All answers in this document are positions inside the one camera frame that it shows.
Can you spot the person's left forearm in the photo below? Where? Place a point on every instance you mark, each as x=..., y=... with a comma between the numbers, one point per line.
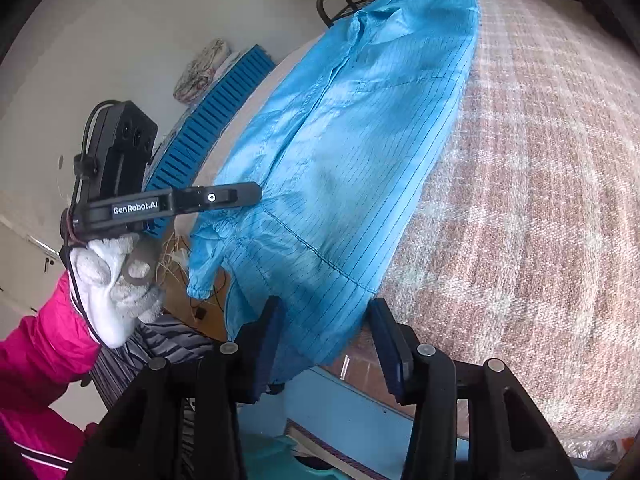
x=35, y=360

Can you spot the pink plaid blanket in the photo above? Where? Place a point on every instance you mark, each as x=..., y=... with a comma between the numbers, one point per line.
x=525, y=210

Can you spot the teal plastic object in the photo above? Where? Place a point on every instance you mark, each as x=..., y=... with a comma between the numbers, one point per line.
x=280, y=457

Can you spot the light blue bed base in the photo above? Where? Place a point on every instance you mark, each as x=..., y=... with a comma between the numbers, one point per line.
x=340, y=400

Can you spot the grey striped cloth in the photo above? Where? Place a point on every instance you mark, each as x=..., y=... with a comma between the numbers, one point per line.
x=150, y=355

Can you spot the light blue pinstriped work coat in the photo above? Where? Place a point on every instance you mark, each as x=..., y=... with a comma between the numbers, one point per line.
x=350, y=135

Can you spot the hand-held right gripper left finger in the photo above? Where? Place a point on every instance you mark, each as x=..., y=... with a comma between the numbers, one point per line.
x=269, y=342

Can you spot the floral fabric bundle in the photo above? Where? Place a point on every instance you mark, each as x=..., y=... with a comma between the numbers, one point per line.
x=200, y=72

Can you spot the blue slatted plastic panel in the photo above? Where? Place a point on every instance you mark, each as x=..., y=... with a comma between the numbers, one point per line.
x=200, y=135

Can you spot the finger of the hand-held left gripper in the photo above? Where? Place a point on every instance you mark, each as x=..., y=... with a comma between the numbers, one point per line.
x=225, y=196

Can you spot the person's left hand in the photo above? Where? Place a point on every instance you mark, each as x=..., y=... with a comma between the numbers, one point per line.
x=105, y=300

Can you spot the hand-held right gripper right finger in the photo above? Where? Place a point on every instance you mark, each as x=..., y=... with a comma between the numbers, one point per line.
x=389, y=355

